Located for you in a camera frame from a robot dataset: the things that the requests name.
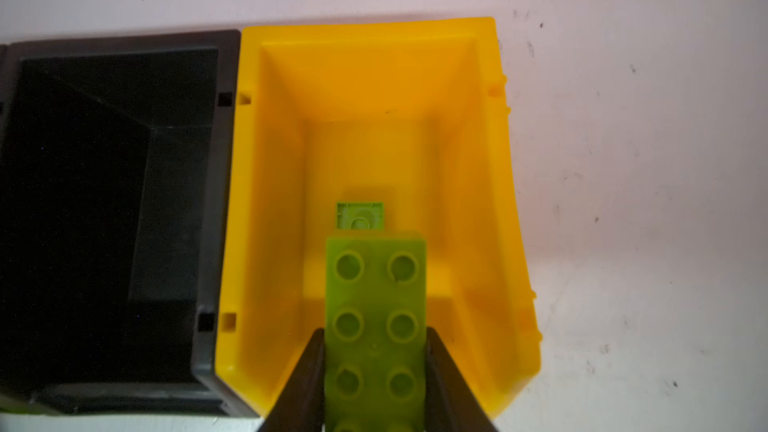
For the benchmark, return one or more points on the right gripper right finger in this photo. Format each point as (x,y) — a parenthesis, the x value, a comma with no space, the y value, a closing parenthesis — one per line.
(450,404)

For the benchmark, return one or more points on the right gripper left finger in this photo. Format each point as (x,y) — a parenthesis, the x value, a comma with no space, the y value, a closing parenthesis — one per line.
(301,404)

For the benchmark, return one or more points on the green lego brick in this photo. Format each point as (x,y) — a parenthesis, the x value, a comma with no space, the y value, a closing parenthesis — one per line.
(375,331)
(360,216)

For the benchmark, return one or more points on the yellow bin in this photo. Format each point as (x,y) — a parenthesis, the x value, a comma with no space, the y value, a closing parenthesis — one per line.
(410,118)

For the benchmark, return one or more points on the middle black bin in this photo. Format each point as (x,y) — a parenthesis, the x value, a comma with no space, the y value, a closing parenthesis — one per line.
(115,173)

